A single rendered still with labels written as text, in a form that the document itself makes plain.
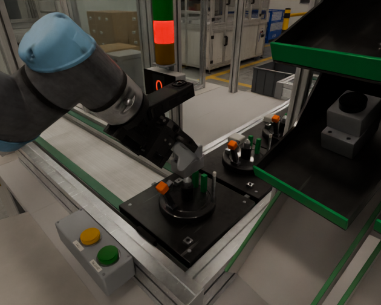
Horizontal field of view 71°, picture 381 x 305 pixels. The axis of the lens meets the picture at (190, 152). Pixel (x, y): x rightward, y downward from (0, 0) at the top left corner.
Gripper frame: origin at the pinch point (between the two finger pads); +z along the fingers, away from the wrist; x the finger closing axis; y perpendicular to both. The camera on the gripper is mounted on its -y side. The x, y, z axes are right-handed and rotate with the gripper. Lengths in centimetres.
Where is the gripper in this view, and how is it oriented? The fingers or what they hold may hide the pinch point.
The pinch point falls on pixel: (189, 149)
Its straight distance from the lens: 58.1
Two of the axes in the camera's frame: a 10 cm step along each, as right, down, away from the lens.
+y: -5.2, 8.4, -1.5
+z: 4.5, 4.2, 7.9
